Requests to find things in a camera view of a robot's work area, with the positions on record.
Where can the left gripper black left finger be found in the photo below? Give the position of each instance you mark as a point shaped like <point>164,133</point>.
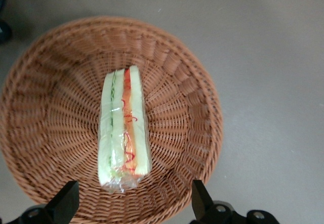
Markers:
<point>64,203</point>

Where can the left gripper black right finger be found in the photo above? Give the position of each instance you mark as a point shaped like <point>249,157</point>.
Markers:
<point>201,201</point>

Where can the plastic-wrapped triangle sandwich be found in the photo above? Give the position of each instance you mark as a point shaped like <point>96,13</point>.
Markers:
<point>115,133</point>

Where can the round brown wicker basket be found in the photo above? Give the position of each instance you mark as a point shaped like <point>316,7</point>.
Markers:
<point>63,107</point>

